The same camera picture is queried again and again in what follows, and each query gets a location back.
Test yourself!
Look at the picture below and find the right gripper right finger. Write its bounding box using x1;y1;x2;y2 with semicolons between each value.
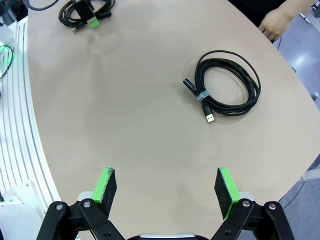
212;166;296;240

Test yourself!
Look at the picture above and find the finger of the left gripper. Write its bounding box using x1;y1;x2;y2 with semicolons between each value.
73;0;100;30

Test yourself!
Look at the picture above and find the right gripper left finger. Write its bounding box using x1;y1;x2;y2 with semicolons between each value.
36;166;123;240

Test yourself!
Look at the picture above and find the black braided USB cable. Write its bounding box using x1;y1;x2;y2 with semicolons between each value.
58;0;117;33

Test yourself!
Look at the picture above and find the black power cable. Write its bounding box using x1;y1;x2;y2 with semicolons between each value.
26;0;61;12

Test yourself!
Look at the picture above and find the person's left forearm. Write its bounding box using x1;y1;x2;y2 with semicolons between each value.
284;6;305;22

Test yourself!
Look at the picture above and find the person's left hand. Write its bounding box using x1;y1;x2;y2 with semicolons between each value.
258;9;293;42

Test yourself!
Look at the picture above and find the person in black t-shirt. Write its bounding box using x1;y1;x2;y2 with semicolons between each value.
228;0;288;29

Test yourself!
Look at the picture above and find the thin black loose cable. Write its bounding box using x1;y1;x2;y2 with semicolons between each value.
0;44;15;81

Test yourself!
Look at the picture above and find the black coiled USB extension cable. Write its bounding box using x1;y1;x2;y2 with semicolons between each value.
181;49;262;125

